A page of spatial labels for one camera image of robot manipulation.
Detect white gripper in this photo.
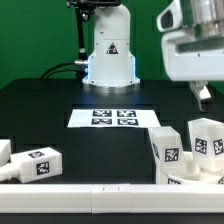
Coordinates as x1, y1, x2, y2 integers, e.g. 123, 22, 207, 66
161, 28, 224, 111

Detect paper sheet with tags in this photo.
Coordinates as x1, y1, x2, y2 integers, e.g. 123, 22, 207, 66
67, 109, 160, 128

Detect white U-shaped obstacle fence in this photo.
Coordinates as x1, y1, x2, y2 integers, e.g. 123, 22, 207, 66
0, 138, 224, 215

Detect black cables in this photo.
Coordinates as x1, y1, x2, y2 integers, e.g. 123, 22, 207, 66
40, 61, 88, 80

